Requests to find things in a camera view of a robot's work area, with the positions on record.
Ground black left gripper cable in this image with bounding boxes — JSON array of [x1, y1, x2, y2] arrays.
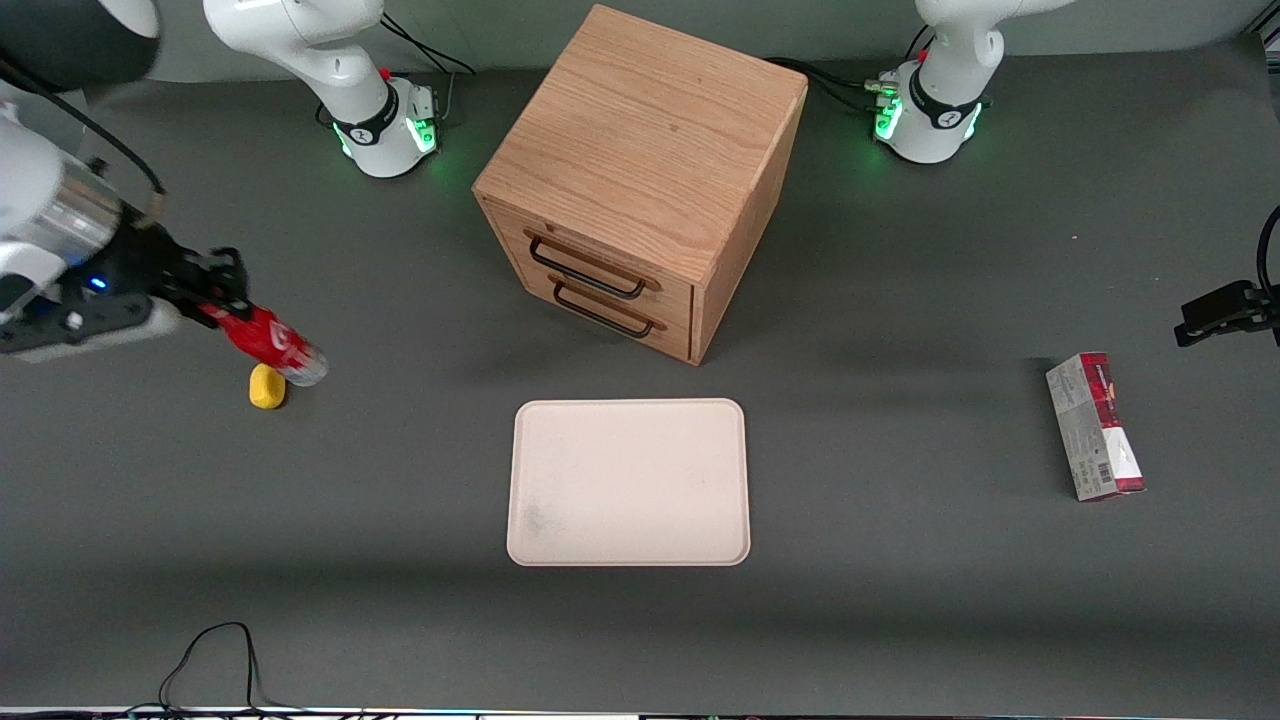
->
[[1255, 205, 1280, 301]]

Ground red plaid cardboard box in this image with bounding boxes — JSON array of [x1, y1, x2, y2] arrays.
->
[[1045, 352, 1147, 502]]

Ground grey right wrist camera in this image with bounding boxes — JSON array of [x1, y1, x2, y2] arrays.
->
[[0, 295, 184, 363]]

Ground cream plastic tray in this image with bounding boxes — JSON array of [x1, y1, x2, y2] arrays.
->
[[506, 398, 752, 568]]

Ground black right arm base cables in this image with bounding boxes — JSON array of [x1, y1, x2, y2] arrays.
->
[[378, 10, 477, 131]]

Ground small yellow lemon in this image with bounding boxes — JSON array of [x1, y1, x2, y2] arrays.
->
[[249, 363, 288, 411]]

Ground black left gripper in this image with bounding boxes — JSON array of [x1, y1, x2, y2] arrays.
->
[[1174, 281, 1280, 348]]

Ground wooden two-drawer cabinet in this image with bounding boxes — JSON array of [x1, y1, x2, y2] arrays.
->
[[472, 4, 809, 366]]

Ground dark metal drawer handle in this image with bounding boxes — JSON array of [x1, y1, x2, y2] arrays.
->
[[523, 230, 662, 300], [548, 273, 668, 340]]

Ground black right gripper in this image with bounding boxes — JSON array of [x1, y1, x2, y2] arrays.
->
[[55, 225, 252, 329]]

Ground black looped cable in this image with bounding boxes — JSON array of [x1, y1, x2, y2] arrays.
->
[[125, 621, 301, 717]]

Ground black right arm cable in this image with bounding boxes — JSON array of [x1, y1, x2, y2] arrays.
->
[[0, 58, 168, 198]]

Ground black left arm base cables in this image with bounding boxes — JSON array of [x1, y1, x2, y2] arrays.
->
[[764, 25, 937, 113]]

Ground red soda can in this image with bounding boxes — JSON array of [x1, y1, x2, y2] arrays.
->
[[200, 302, 330, 388]]

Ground black arm base cables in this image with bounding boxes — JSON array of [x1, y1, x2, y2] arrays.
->
[[378, 10, 477, 131], [764, 25, 937, 113]]

